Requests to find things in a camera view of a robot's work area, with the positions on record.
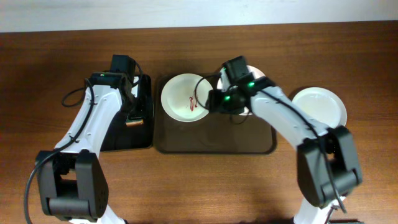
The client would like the green and orange sponge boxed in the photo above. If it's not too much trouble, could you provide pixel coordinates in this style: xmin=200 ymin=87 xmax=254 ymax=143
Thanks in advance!
xmin=126 ymin=119 xmax=144 ymax=127

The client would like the white plate stained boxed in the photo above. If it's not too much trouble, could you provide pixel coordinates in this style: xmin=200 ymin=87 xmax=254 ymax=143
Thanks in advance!
xmin=160 ymin=73 xmax=213 ymax=123
xmin=216 ymin=65 xmax=265 ymax=116

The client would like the pale green front plate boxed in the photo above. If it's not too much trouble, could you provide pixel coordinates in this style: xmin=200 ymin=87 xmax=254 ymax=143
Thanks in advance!
xmin=292 ymin=87 xmax=348 ymax=128

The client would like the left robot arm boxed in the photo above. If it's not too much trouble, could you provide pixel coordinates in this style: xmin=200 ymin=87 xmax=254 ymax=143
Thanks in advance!
xmin=30 ymin=55 xmax=154 ymax=223

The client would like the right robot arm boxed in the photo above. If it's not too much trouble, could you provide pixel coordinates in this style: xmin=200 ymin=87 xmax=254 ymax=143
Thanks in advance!
xmin=206 ymin=56 xmax=363 ymax=223

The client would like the black plastic tray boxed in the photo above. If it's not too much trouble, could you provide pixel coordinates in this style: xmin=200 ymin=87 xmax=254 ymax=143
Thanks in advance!
xmin=101 ymin=77 xmax=154 ymax=152

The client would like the brown serving tray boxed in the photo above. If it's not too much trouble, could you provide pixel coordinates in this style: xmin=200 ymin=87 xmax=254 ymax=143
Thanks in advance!
xmin=153 ymin=76 xmax=277 ymax=155

